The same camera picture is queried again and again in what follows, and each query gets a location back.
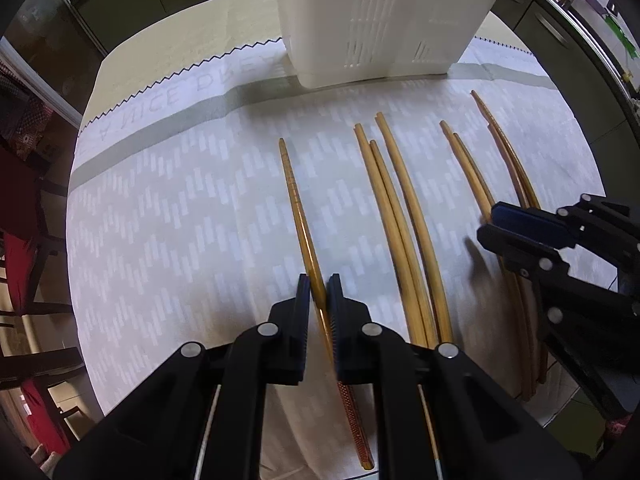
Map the patterned brown chopstick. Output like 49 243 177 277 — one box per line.
278 138 374 471

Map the dark brown chopstick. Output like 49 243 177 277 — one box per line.
471 90 549 385
488 124 540 401

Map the light wooden chopstick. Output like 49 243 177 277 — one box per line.
369 140 439 349
438 119 533 403
375 112 454 342
354 124 428 347
451 131 542 401

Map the white patterned tablecloth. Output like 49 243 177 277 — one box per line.
66 40 604 412

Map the white plastic utensil holder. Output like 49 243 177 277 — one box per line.
277 0 496 89

